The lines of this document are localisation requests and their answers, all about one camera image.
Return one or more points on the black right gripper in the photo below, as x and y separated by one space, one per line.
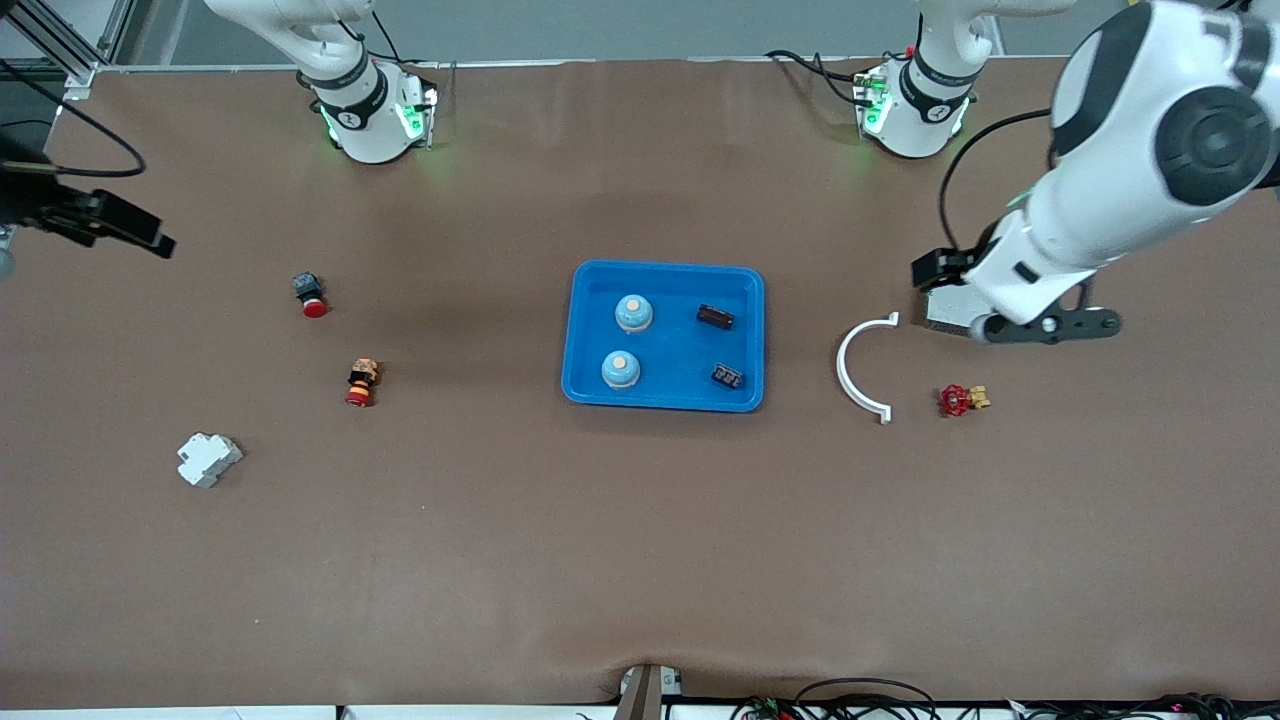
30 203

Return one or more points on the dark brown cylindrical capacitor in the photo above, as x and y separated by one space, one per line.
715 317
727 376

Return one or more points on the scratched light blue bell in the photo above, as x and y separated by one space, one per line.
634 316

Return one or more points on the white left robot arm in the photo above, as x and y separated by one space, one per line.
1120 130

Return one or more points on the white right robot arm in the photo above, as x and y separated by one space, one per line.
365 110

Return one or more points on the grey metal box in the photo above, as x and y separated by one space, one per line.
950 312

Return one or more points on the white curved plastic clamp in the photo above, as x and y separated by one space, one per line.
840 368

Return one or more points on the red push button black body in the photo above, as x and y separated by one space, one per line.
308 292

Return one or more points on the white circuit breaker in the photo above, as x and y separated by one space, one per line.
208 460

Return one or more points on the blue plastic tray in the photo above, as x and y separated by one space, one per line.
670 350

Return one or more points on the aluminium frame post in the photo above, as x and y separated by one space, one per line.
75 70

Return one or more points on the red yellow emergency switch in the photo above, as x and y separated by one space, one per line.
361 382

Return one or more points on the grey metal clamp bracket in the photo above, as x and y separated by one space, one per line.
640 700

